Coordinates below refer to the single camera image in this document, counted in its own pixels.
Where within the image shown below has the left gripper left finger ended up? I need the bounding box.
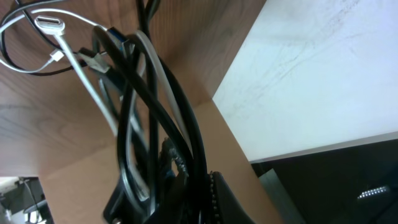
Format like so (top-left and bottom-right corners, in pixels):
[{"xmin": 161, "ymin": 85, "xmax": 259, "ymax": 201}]
[{"xmin": 144, "ymin": 174, "xmax": 190, "ymax": 224}]

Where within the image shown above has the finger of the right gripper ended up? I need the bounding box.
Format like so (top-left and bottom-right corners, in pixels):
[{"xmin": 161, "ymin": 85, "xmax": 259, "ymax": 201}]
[{"xmin": 103, "ymin": 138, "xmax": 187, "ymax": 223}]

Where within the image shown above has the black cable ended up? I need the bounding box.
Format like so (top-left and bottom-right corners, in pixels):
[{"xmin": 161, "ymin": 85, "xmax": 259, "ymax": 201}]
[{"xmin": 0, "ymin": 0, "xmax": 208, "ymax": 224}]

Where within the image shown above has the white cable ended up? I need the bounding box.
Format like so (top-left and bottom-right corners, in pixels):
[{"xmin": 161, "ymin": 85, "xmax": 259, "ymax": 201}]
[{"xmin": 0, "ymin": 8, "xmax": 195, "ymax": 202}]

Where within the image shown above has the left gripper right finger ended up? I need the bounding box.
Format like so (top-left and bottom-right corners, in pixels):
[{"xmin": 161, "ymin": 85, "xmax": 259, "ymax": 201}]
[{"xmin": 209, "ymin": 172, "xmax": 255, "ymax": 224}]

